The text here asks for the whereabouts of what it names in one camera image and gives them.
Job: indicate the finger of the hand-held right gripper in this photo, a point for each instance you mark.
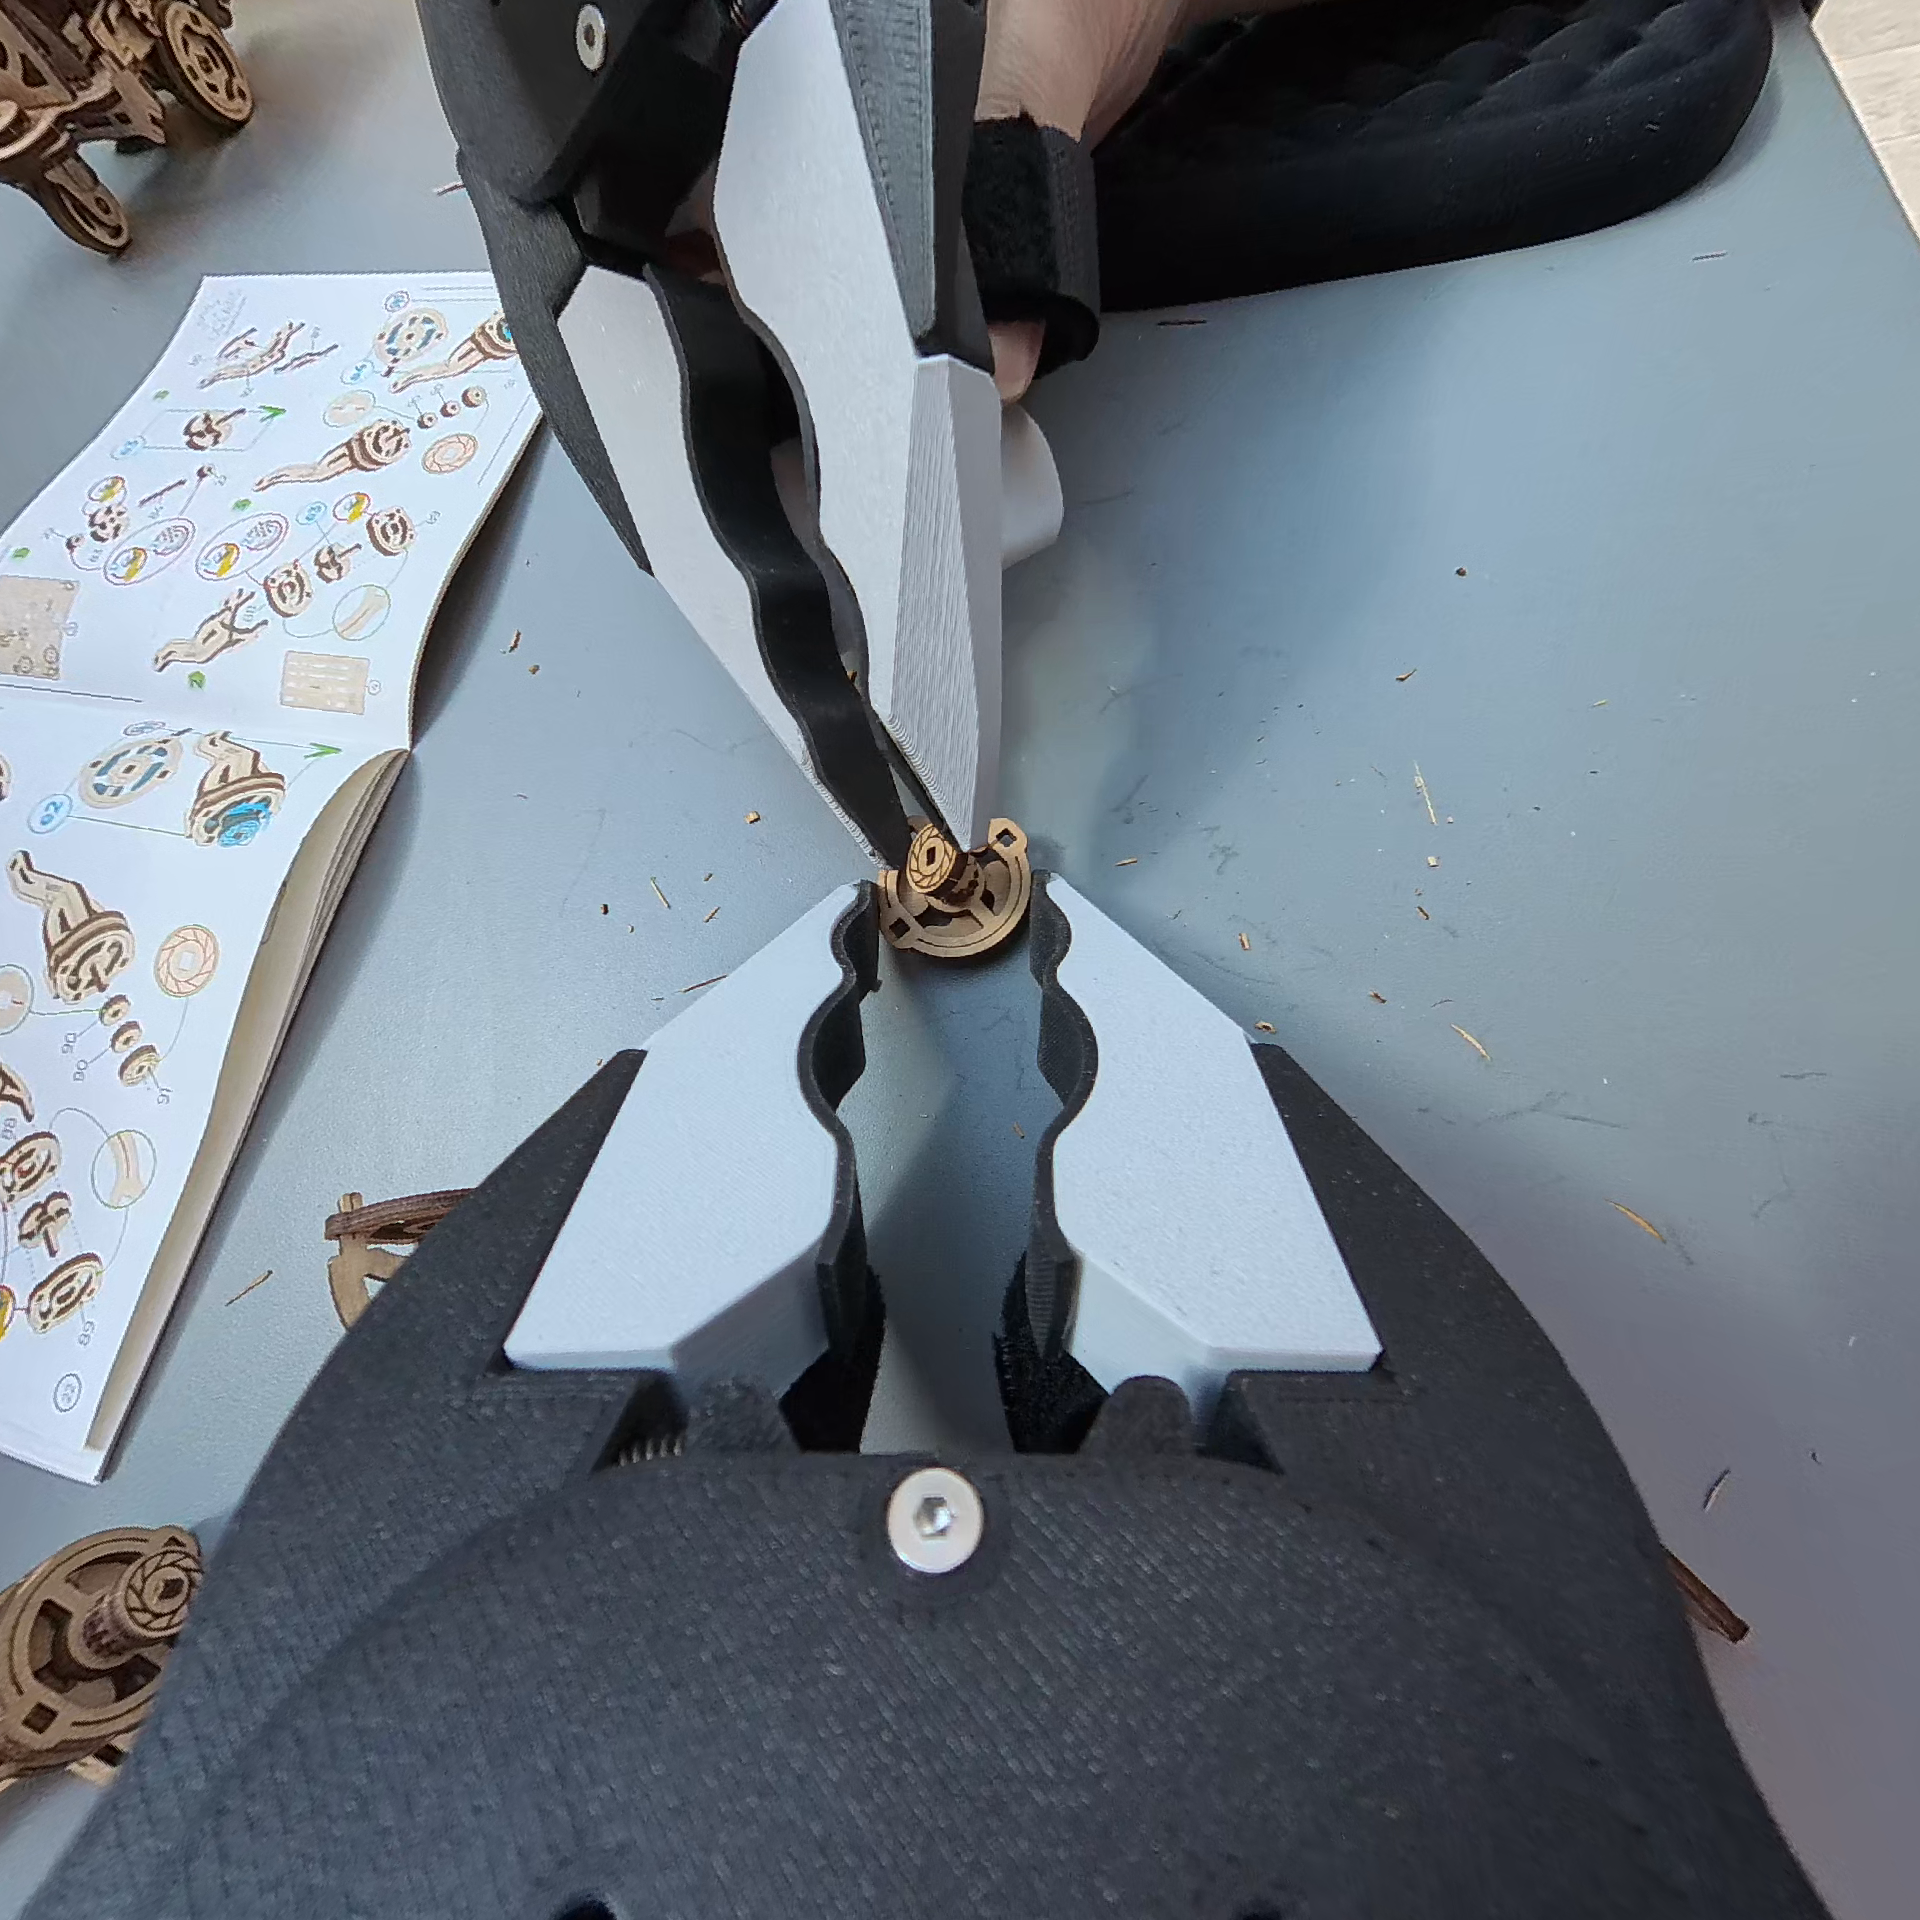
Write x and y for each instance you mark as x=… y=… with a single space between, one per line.
x=661 y=451
x=930 y=525

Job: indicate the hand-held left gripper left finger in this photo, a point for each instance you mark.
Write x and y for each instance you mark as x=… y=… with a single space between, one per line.
x=675 y=1201

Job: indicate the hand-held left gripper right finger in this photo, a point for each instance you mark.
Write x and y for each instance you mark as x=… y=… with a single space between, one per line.
x=1200 y=1201

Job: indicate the small wooden gear wheel part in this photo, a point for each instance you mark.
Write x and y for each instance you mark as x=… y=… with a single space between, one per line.
x=938 y=923

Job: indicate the assembled wooden model vehicle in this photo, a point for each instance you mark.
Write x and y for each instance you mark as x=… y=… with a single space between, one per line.
x=90 y=105

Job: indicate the model assembly instruction booklet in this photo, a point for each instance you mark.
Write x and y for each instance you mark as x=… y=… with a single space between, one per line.
x=150 y=751

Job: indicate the person's right hand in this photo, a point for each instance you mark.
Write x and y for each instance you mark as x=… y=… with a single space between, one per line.
x=1065 y=61

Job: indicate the black quilted cushion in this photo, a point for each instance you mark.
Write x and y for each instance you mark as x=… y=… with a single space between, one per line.
x=1425 y=151

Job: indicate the dark wooden stick scrap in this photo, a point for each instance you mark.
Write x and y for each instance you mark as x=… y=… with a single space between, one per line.
x=1710 y=1603

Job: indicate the large wooden wheel assembly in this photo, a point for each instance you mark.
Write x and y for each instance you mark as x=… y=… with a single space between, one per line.
x=75 y=1651

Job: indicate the curved wooden frame part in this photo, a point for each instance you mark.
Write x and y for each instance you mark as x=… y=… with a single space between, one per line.
x=375 y=1223

